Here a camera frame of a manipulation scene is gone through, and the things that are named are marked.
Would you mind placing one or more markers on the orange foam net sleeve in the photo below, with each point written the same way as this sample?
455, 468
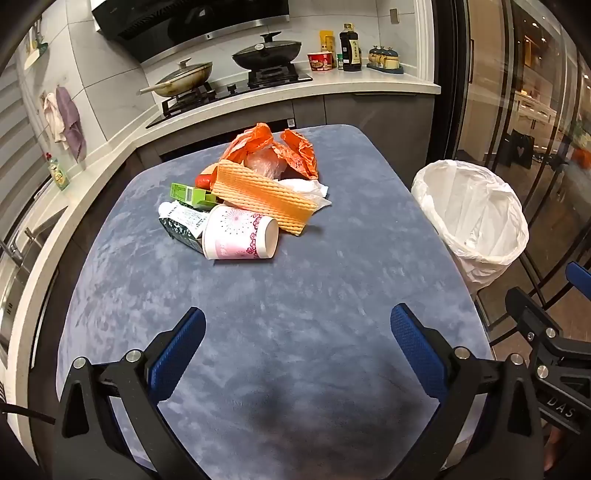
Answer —
263, 194

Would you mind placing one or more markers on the wall socket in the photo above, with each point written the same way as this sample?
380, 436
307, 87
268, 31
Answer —
394, 16

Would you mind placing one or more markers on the white towel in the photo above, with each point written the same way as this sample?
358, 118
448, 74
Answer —
51, 115

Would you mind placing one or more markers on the dark sauce bottle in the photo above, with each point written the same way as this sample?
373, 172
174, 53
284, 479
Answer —
351, 50

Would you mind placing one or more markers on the pink white paper cup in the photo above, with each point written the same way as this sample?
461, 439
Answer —
235, 235

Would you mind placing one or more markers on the yellow packet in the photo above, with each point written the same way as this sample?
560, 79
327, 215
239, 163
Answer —
327, 41

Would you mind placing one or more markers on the red plastic bag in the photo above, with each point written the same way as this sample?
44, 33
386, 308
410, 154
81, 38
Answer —
203, 181

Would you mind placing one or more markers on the black range hood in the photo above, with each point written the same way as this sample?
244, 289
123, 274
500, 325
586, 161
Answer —
184, 27

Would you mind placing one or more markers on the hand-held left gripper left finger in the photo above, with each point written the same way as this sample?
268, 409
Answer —
180, 355

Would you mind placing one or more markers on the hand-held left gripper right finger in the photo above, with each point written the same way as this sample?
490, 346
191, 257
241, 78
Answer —
415, 350

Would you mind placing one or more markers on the grey base cabinet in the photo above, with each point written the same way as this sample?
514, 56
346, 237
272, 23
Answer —
369, 110

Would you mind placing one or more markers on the white kitchen countertop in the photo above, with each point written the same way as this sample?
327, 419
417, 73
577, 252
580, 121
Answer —
369, 83

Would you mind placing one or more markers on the green dish soap bottle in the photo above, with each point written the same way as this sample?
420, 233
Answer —
59, 174

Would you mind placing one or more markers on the glass sliding door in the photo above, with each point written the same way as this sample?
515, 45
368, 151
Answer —
485, 92

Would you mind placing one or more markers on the clear plastic bag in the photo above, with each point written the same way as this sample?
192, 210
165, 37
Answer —
263, 164

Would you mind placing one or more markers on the beige pan with glass lid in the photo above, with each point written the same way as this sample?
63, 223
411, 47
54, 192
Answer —
184, 78

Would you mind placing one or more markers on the spice jar set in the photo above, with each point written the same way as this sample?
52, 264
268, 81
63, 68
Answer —
385, 57

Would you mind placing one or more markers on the steel faucet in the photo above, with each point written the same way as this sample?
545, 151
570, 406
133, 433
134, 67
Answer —
18, 251

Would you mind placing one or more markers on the small green capped jar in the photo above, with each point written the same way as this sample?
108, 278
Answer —
340, 62

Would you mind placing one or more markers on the person's right hand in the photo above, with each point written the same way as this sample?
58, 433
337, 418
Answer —
553, 447

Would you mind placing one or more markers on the black bag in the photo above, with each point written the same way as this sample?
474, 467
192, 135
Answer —
521, 150

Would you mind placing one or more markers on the red instant noodle cup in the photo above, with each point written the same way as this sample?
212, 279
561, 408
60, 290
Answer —
321, 61

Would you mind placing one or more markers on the bin with white liner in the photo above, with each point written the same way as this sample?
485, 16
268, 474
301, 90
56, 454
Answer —
466, 217

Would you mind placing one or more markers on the white tissue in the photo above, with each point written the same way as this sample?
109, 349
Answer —
309, 189

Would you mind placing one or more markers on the black wok with lid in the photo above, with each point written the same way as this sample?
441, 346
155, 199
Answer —
268, 53

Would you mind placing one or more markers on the black built-in oven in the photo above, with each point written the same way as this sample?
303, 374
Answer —
194, 143

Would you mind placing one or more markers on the wall shelf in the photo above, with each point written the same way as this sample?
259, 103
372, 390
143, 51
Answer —
34, 55

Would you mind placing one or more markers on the purple towel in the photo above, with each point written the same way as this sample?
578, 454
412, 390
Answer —
69, 120

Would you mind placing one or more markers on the orange plastic bag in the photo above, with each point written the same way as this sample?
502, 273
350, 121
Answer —
300, 152

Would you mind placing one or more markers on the green cardboard box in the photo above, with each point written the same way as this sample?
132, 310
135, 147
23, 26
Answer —
187, 193

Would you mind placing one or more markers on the black gas stove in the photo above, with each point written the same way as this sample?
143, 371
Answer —
221, 94

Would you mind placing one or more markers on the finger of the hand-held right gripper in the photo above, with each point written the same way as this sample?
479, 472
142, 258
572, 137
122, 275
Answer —
581, 279
521, 304

